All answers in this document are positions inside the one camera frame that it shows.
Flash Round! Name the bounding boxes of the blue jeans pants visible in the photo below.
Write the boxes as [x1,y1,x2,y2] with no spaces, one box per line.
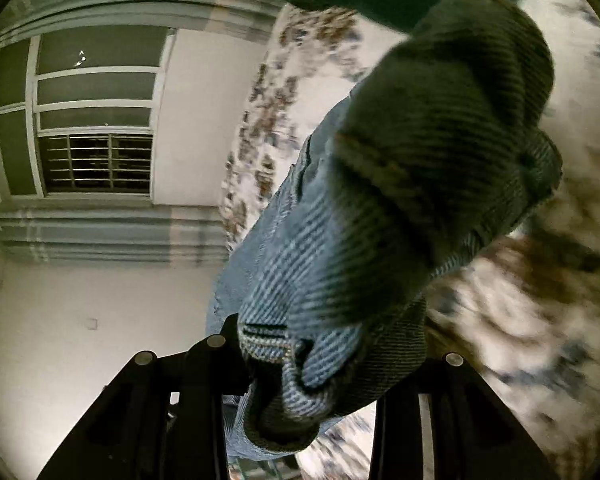
[205,0,564,462]

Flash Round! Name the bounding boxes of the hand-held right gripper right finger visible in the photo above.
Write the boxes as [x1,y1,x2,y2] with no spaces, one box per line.
[369,352,564,480]

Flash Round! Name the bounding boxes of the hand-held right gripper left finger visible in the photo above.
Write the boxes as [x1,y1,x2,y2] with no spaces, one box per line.
[37,314,254,480]

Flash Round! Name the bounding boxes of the barred window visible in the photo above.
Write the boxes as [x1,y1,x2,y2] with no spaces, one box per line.
[0,25,177,201]

